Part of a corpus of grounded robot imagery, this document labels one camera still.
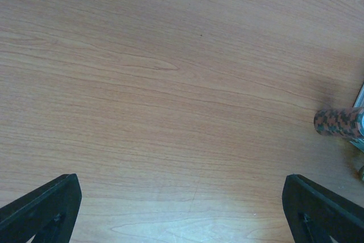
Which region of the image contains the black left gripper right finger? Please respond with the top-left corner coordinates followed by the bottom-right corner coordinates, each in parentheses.
top-left (282, 174), bottom-right (363, 242)

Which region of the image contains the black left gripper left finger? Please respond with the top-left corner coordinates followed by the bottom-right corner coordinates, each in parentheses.
top-left (1, 174), bottom-right (82, 242)

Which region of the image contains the aluminium poker case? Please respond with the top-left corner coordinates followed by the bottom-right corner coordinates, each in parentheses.
top-left (351, 85), bottom-right (364, 152)

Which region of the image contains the brown poker chip stack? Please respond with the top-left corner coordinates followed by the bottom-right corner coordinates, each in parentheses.
top-left (313, 108), bottom-right (359, 139)

